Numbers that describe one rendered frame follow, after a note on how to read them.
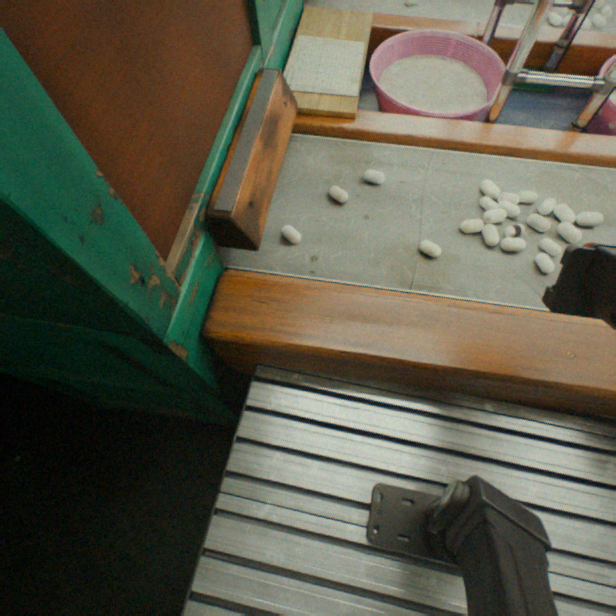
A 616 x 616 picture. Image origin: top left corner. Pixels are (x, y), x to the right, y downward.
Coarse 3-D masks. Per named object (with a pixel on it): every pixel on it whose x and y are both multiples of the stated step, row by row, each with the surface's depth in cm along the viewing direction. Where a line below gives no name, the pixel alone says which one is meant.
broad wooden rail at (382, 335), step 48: (240, 288) 51; (288, 288) 51; (336, 288) 52; (240, 336) 48; (288, 336) 48; (336, 336) 48; (384, 336) 48; (432, 336) 48; (480, 336) 48; (528, 336) 48; (576, 336) 48; (432, 384) 53; (480, 384) 49; (528, 384) 46; (576, 384) 46
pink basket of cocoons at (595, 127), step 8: (608, 64) 74; (600, 72) 72; (608, 104) 69; (608, 112) 70; (592, 120) 75; (600, 120) 73; (608, 120) 71; (592, 128) 76; (600, 128) 73; (608, 128) 72
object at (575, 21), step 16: (496, 0) 71; (512, 0) 70; (528, 0) 70; (560, 0) 69; (576, 0) 69; (592, 0) 68; (496, 16) 72; (576, 16) 71; (576, 32) 73; (560, 48) 76
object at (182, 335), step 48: (288, 0) 70; (288, 48) 75; (192, 288) 45; (0, 336) 57; (48, 336) 47; (96, 336) 44; (192, 336) 48; (48, 384) 89; (96, 384) 77; (144, 384) 75; (192, 384) 60; (240, 384) 86
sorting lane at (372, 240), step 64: (320, 192) 62; (384, 192) 62; (448, 192) 62; (512, 192) 62; (576, 192) 62; (256, 256) 57; (320, 256) 57; (384, 256) 57; (448, 256) 57; (512, 256) 57
